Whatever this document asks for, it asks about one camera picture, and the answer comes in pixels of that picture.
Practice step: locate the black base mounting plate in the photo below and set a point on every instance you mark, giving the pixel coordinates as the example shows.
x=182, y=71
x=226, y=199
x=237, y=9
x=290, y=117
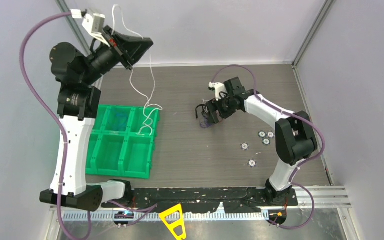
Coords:
x=203, y=200

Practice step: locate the grey poker chip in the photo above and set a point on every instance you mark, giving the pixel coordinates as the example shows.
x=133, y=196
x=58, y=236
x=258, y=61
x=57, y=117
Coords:
x=262, y=134

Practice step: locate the blue white poker chip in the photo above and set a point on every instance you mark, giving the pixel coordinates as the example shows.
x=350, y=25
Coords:
x=244, y=146

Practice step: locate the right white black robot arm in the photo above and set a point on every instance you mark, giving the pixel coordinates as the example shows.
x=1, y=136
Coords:
x=295, y=139

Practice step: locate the dark green poker chip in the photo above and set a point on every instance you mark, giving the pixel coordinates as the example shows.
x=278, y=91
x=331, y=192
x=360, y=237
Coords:
x=266, y=141

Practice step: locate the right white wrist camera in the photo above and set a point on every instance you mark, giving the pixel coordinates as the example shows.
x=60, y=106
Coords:
x=219, y=90

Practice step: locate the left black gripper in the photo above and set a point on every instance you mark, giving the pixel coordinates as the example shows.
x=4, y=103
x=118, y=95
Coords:
x=127, y=48

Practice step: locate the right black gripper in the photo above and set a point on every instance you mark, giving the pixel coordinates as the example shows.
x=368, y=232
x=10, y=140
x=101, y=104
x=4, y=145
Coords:
x=212, y=106

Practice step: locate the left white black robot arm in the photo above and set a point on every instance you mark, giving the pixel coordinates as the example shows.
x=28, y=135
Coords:
x=78, y=102

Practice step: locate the white slotted cable duct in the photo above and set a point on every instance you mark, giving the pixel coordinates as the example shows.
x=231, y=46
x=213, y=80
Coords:
x=116, y=216

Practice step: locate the green six-compartment tray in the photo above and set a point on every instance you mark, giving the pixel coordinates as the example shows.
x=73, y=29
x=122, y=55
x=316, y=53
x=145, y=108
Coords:
x=122, y=141

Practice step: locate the yellow triangular plastic piece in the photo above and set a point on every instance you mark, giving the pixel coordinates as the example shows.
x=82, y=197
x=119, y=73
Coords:
x=173, y=219

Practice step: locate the blue poker chip near front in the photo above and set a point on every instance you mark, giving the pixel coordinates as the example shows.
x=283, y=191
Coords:
x=252, y=163

